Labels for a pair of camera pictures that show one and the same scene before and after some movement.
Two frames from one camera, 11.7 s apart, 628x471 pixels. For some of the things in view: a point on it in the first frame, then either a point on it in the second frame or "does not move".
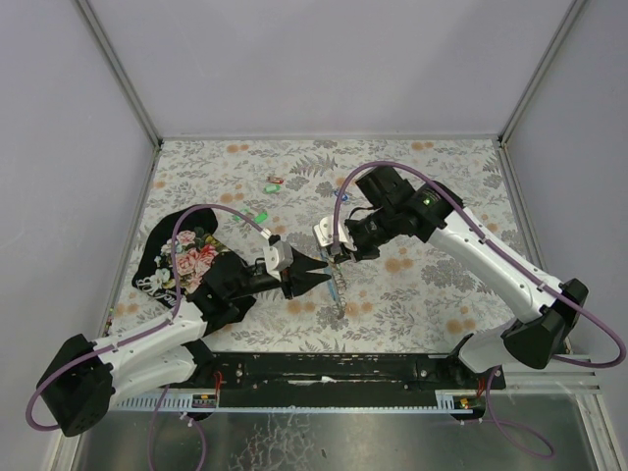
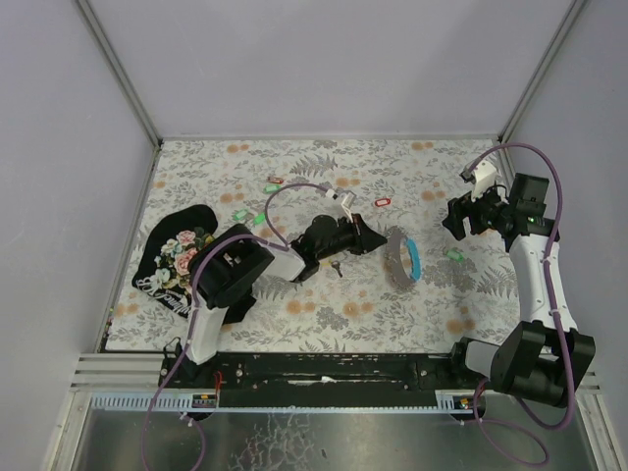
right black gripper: [346, 247] to [464, 216]
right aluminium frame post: [541, 70] does not move
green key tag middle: [261, 217] does not move
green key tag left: [244, 210] does not move
